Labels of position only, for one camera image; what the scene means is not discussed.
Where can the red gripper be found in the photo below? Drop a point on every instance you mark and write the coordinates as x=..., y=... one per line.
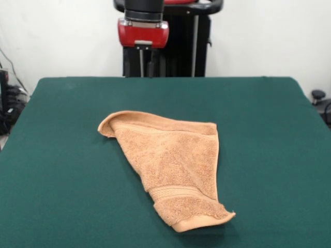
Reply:
x=143, y=36

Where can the tan terry towel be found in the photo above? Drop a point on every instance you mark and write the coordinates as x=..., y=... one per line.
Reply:
x=168, y=160

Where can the dark green table cloth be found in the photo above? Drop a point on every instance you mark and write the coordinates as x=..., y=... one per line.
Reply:
x=64, y=168

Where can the black equipment pile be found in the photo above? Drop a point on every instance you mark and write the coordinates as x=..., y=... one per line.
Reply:
x=10, y=103

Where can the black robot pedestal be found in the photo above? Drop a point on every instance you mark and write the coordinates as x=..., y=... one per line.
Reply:
x=181, y=44

